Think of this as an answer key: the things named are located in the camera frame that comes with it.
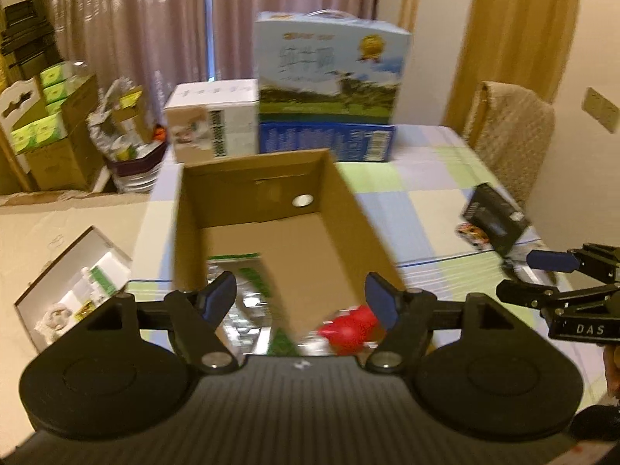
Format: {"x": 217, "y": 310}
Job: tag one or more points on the flat blue cardboard box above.
{"x": 315, "y": 140}

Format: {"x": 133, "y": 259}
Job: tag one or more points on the red plastic toy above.
{"x": 346, "y": 332}

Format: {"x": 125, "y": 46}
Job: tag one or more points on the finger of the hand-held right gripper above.
{"x": 552, "y": 259}
{"x": 530, "y": 293}

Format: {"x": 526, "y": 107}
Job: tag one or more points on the brown carton under green packets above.
{"x": 63, "y": 160}

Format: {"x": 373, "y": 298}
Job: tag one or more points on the white cardboard box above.
{"x": 193, "y": 106}

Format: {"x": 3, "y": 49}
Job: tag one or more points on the brown cardboard box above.
{"x": 290, "y": 252}

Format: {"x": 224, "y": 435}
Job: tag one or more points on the black metal rack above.
{"x": 22, "y": 24}

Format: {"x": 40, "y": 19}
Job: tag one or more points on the checked tablecloth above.
{"x": 421, "y": 213}

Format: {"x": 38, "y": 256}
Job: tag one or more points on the clear package with green label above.
{"x": 247, "y": 295}

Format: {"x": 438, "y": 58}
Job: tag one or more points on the beige wall outlet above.
{"x": 600, "y": 109}

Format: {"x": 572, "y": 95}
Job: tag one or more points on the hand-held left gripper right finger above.
{"x": 382, "y": 300}

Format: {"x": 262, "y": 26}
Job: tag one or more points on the pink-grey curtain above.
{"x": 145, "y": 19}

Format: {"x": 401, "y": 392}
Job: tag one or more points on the open white box with contents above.
{"x": 68, "y": 281}

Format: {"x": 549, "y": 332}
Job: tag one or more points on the milk carton with cow print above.
{"x": 329, "y": 72}

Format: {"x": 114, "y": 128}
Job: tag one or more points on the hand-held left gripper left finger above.
{"x": 220, "y": 293}

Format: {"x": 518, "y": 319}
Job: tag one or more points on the stack of green packets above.
{"x": 41, "y": 128}

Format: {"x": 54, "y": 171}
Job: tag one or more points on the wooden poles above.
{"x": 409, "y": 9}

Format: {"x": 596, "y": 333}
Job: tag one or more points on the tall black product box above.
{"x": 494, "y": 218}

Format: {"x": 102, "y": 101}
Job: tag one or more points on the red and yellow toy car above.
{"x": 471, "y": 233}

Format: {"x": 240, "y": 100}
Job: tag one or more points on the white wooden chair back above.
{"x": 17, "y": 101}

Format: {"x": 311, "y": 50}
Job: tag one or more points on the basket of bags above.
{"x": 123, "y": 131}

